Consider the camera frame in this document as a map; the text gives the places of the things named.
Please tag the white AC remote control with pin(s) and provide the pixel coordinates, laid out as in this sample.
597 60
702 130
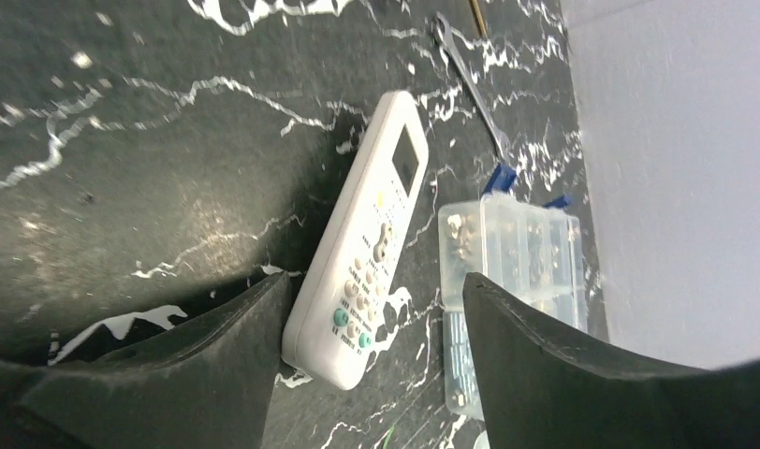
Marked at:
331 329

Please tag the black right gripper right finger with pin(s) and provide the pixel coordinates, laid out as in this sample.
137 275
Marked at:
545 384

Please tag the clear plastic screw organizer box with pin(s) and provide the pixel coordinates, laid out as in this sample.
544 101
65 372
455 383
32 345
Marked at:
533 252

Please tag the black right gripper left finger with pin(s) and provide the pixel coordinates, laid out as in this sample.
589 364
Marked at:
204 384

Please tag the silver wrench with red grip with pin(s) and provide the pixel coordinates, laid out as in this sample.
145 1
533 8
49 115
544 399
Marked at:
443 34

